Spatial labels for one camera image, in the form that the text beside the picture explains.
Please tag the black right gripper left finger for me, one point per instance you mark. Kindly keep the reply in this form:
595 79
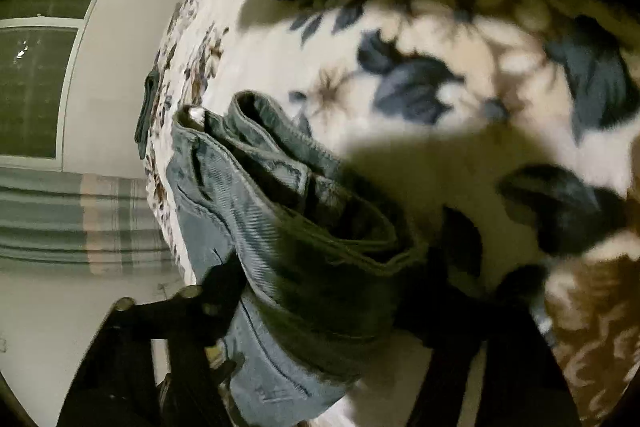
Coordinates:
147 365

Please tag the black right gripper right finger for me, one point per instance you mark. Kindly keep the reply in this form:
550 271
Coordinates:
490 365

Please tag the blue denim pants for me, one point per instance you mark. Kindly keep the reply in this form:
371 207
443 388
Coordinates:
320 248

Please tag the plaid green curtain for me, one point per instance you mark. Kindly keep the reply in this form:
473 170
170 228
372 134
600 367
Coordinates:
79 223

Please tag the dark green cloth on bed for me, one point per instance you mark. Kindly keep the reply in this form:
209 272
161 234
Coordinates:
141 134

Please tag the floral bed blanket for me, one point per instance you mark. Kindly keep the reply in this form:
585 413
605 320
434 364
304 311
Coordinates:
522 114

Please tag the white framed window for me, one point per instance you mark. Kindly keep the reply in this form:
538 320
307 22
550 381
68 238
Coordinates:
40 42

